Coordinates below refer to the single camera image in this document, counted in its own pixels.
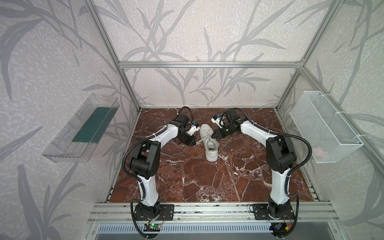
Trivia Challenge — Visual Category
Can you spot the white sneaker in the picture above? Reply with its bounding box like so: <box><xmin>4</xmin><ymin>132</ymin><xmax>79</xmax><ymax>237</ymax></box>
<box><xmin>200</xmin><ymin>124</ymin><xmax>219</xmax><ymax>162</ymax></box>

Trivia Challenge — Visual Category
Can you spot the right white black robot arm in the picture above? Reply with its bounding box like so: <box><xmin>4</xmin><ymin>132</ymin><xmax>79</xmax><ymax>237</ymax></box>
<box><xmin>211</xmin><ymin>108</ymin><xmax>313</xmax><ymax>220</ymax></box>

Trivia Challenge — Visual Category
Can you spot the black mounting plate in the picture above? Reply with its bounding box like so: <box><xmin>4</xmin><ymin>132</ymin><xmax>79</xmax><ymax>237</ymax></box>
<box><xmin>249</xmin><ymin>203</ymin><xmax>295</xmax><ymax>221</ymax></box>
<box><xmin>134</xmin><ymin>203</ymin><xmax>175</xmax><ymax>221</ymax></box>

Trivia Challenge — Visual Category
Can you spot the clear plastic wall bin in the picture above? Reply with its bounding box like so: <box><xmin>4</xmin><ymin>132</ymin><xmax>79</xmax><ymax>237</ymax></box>
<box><xmin>42</xmin><ymin>94</ymin><xmax>120</xmax><ymax>163</ymax></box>

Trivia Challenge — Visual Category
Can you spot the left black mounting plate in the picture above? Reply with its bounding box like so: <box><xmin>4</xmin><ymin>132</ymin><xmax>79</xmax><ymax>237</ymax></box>
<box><xmin>134</xmin><ymin>203</ymin><xmax>175</xmax><ymax>221</ymax></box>

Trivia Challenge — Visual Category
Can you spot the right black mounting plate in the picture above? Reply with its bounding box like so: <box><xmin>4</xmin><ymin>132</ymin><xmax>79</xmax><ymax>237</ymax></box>
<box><xmin>249</xmin><ymin>203</ymin><xmax>295</xmax><ymax>221</ymax></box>

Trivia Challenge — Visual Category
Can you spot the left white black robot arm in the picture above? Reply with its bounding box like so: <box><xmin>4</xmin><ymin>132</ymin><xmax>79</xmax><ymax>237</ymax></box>
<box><xmin>122</xmin><ymin>106</ymin><xmax>200</xmax><ymax>220</ymax></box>

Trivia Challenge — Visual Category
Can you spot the pink object in basket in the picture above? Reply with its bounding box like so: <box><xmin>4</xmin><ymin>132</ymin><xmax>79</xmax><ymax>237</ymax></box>
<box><xmin>313</xmin><ymin>147</ymin><xmax>327</xmax><ymax>158</ymax></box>

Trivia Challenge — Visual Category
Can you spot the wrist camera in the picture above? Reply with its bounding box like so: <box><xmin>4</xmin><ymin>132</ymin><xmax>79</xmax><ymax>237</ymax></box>
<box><xmin>211</xmin><ymin>114</ymin><xmax>225</xmax><ymax>128</ymax></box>
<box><xmin>187</xmin><ymin>122</ymin><xmax>200</xmax><ymax>136</ymax></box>

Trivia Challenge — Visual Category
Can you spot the left electronics board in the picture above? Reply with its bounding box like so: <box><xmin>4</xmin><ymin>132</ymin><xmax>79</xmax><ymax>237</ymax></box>
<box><xmin>143</xmin><ymin>224</ymin><xmax>163</xmax><ymax>232</ymax></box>

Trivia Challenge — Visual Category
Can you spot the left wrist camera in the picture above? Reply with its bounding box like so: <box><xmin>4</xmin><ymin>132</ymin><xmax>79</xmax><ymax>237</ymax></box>
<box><xmin>187</xmin><ymin>122</ymin><xmax>200</xmax><ymax>136</ymax></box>

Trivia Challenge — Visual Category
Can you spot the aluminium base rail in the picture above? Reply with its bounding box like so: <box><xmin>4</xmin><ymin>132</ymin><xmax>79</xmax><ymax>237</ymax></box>
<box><xmin>87</xmin><ymin>202</ymin><xmax>340</xmax><ymax>224</ymax></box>

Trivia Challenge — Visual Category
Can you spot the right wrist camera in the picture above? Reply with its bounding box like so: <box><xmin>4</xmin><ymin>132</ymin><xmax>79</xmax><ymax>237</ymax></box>
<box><xmin>211</xmin><ymin>114</ymin><xmax>225</xmax><ymax>128</ymax></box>

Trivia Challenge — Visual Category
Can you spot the white wire mesh basket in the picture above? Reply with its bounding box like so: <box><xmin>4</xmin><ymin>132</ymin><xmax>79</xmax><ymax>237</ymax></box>
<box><xmin>290</xmin><ymin>91</ymin><xmax>364</xmax><ymax>164</ymax></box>

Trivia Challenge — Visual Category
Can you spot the aluminium frame crossbar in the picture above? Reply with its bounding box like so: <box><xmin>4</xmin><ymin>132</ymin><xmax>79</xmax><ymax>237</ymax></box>
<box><xmin>119</xmin><ymin>61</ymin><xmax>301</xmax><ymax>69</ymax></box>

